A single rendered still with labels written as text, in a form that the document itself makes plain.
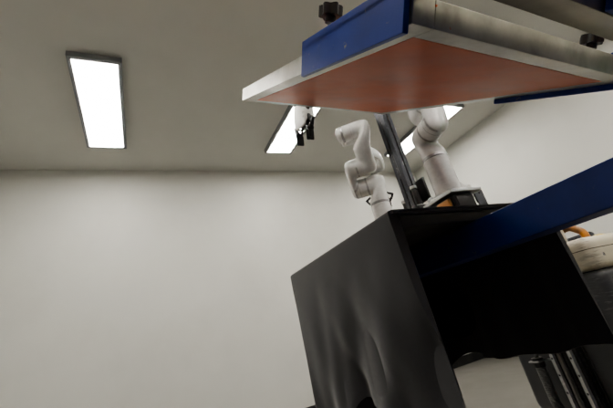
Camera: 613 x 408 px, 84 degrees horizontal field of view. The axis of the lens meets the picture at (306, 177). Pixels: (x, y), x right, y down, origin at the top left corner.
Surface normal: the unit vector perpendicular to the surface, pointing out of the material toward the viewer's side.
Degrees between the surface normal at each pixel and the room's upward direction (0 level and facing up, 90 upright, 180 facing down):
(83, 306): 90
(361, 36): 90
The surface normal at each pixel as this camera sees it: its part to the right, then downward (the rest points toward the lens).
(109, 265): 0.39, -0.46
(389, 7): -0.90, 0.00
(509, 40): 0.43, 0.08
